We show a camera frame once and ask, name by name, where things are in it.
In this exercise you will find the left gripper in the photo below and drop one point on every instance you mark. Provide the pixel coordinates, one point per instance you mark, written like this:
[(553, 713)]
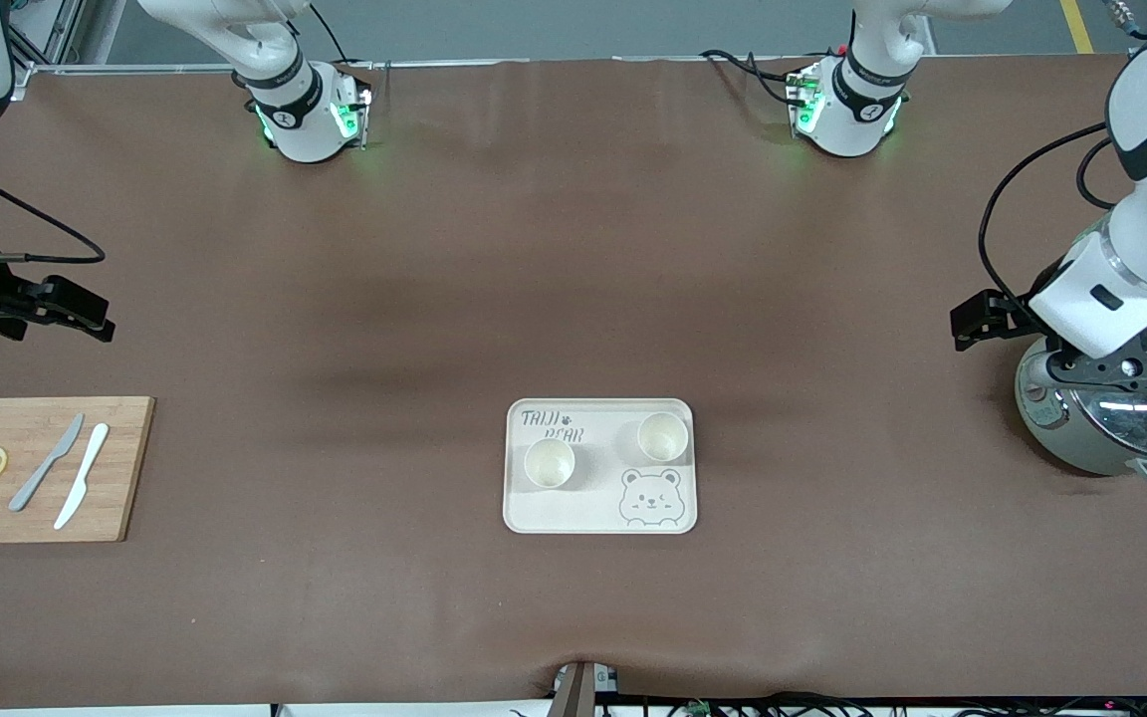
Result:
[(1003, 316)]

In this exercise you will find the white paper cup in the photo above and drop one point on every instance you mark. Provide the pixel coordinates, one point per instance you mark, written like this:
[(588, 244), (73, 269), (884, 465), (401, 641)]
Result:
[(549, 464), (662, 436)]

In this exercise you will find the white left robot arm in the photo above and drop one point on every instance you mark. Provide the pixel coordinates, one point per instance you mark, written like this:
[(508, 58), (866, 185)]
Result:
[(852, 110)]

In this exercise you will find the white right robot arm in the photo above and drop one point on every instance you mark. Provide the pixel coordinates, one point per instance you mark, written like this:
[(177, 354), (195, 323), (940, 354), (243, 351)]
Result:
[(305, 119)]

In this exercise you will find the grey plastic knife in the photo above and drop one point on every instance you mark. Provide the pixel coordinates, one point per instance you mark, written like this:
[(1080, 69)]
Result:
[(69, 438)]

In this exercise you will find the grey-green cooking pot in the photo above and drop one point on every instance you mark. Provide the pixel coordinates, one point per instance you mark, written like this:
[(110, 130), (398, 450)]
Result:
[(1056, 443)]

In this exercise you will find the glass pot lid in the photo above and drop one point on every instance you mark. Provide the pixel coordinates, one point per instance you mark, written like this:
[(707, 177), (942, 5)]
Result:
[(1131, 418)]

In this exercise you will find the white plastic knife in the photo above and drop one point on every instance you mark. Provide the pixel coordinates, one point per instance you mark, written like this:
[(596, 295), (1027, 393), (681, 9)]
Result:
[(76, 493)]

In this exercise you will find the wooden cutting board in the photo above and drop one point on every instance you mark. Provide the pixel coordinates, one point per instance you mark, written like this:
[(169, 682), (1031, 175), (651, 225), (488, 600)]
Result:
[(125, 478)]

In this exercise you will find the cream tray with bear print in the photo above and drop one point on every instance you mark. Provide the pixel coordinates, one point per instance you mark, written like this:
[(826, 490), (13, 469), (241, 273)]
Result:
[(593, 508)]

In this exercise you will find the aluminium frame profile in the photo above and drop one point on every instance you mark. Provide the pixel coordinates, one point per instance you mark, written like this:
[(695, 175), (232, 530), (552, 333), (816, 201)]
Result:
[(66, 25)]

